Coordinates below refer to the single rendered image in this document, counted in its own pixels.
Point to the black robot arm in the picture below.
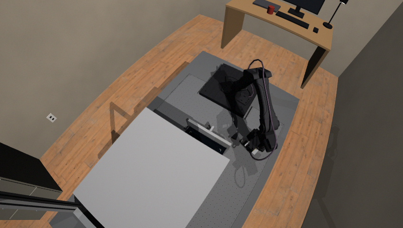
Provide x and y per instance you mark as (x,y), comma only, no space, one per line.
(261,84)

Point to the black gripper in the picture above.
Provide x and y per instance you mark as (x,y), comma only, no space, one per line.
(250,135)

